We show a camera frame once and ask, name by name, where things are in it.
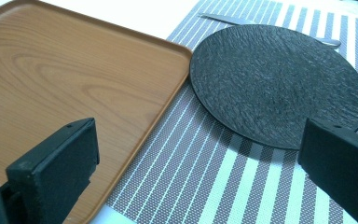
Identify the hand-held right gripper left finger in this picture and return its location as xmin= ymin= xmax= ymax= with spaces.
xmin=5 ymin=117 xmax=101 ymax=224

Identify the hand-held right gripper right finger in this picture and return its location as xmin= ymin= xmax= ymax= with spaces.
xmin=297 ymin=118 xmax=358 ymax=224

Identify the black round slate plate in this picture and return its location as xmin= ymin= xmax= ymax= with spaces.
xmin=189 ymin=23 xmax=358 ymax=151

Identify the wooden tray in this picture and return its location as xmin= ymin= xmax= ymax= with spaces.
xmin=0 ymin=0 xmax=194 ymax=224

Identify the silver spoon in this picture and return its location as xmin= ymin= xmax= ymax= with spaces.
xmin=315 ymin=36 xmax=343 ymax=50

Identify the striped woven placemat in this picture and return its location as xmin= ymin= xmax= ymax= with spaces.
xmin=105 ymin=0 xmax=358 ymax=224

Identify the silver table knife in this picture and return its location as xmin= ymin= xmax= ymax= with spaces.
xmin=199 ymin=12 xmax=257 ymax=26

